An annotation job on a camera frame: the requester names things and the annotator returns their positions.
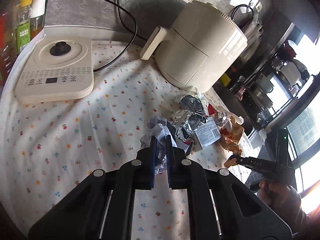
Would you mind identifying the white printed paper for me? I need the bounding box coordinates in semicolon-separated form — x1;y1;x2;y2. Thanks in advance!
140;115;177;174

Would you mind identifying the silver black foil wrapper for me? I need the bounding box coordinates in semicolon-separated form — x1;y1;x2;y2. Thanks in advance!
172;94;209;142

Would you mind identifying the brown paper bag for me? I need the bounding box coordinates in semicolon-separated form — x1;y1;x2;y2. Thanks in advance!
218;116;244;169

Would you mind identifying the person's right hand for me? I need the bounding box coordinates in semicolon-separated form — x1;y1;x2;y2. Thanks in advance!
257;180;309;234

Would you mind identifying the blue white cardboard box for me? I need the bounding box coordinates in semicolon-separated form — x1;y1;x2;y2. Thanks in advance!
193;117;221;152

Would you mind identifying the red small package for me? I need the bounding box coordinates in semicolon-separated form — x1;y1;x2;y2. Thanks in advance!
207;104;217;116

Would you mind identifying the crumpled silver foil ball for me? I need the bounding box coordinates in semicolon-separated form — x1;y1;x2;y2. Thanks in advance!
213;112;228;127

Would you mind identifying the white crumpled plastic wrapper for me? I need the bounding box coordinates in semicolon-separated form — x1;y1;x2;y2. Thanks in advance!
194;87;209;111

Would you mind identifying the dish rack with pots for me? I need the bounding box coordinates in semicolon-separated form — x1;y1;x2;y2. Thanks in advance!
227;35;318;130

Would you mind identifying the cream air fryer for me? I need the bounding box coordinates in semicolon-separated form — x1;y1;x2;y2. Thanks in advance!
140;1;247;93

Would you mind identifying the floral white tablecloth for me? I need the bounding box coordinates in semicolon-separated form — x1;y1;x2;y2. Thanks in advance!
0;39;253;240

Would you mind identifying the cream kettle base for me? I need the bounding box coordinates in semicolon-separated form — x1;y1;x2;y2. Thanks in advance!
15;36;94;105

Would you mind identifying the red sauce bottle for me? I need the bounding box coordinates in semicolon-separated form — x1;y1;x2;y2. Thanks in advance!
1;10;17;83

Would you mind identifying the green label oil bottle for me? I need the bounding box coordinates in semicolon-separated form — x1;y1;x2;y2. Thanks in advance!
16;0;33;54

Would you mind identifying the black power cable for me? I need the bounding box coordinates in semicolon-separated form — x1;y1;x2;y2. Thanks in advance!
90;0;139;73
116;0;148;42

